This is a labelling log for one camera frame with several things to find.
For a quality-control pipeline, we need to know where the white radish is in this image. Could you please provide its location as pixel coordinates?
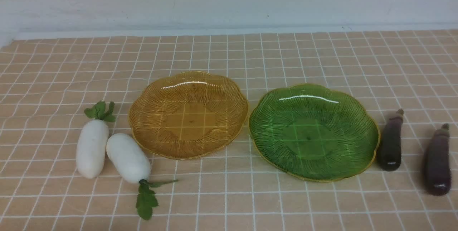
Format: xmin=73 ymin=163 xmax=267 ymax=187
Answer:
xmin=75 ymin=101 xmax=116 ymax=179
xmin=106 ymin=133 xmax=177 ymax=221

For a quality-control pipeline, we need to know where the purple eggplant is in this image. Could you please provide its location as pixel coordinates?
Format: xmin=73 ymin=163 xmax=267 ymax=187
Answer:
xmin=377 ymin=108 xmax=404 ymax=171
xmin=423 ymin=123 xmax=452 ymax=196

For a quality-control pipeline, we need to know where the amber glass plate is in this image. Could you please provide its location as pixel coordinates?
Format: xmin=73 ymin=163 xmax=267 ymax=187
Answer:
xmin=128 ymin=71 xmax=249 ymax=160

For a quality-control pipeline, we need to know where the green glass plate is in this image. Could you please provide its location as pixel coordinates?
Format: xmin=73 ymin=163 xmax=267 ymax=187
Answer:
xmin=248 ymin=83 xmax=381 ymax=183

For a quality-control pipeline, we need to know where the checkered beige tablecloth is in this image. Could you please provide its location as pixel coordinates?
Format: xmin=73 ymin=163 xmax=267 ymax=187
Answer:
xmin=0 ymin=30 xmax=457 ymax=231

